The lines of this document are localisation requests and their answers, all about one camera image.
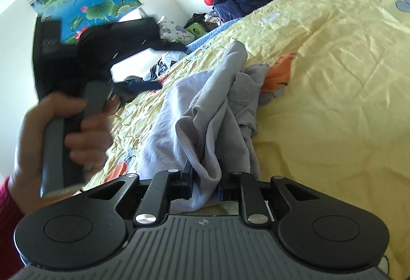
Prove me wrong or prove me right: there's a white printed plastic bag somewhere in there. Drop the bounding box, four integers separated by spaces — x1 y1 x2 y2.
150 52 186 79

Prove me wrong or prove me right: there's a green plastic stool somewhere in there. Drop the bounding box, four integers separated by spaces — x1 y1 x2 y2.
184 22 206 37

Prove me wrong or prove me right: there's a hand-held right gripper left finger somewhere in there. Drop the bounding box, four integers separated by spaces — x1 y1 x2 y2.
80 156 197 226

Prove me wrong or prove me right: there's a lavender lace-trimmed top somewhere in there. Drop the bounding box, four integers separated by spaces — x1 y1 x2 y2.
139 40 270 213

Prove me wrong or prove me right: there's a window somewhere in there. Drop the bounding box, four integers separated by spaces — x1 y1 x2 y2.
117 6 154 24

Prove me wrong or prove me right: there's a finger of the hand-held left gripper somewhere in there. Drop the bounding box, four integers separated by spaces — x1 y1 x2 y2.
109 18 190 66
108 76 162 101

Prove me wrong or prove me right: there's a lotus print roller blind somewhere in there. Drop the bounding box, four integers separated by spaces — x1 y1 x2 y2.
30 0 143 43

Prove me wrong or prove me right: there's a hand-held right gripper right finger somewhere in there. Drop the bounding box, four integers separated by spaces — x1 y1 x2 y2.
215 171 321 226

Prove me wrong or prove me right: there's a checkered cloth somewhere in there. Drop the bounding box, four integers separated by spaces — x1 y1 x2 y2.
205 11 225 25

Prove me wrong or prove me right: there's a blue quilted blanket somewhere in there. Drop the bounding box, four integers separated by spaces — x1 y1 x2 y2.
183 18 241 54

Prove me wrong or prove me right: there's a grey floral pillow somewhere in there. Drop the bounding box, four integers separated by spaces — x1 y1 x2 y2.
158 16 190 43

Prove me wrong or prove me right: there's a yellow floral bedsheet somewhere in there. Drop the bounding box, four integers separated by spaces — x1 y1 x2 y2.
81 0 410 280

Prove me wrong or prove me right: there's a person's left hand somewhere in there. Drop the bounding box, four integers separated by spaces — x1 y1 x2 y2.
14 91 118 201

